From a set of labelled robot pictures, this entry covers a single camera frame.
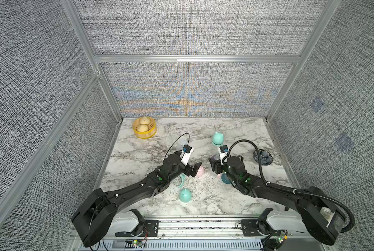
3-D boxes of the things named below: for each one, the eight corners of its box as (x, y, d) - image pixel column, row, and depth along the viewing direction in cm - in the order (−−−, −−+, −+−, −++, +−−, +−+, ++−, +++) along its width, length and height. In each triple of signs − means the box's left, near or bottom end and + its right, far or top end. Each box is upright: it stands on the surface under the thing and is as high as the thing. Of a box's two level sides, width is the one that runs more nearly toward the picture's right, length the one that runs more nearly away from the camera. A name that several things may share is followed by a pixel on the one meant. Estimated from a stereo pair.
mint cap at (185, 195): (179, 202, 83) (179, 199, 79) (179, 191, 87) (179, 188, 83) (191, 202, 83) (191, 199, 79) (191, 191, 87) (191, 188, 83)
